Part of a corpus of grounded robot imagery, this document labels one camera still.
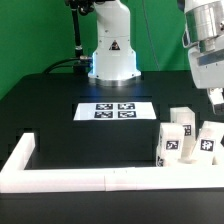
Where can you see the white round stool seat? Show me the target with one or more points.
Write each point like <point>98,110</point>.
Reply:
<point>180,161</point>

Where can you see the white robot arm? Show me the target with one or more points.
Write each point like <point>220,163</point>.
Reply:
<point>114,60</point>

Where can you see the white U-shaped fence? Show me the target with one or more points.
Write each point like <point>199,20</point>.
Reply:
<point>16,178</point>

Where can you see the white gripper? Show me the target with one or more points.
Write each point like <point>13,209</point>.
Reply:
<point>207,70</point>

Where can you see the white marker tag sheet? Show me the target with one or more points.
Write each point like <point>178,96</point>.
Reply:
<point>114,111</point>

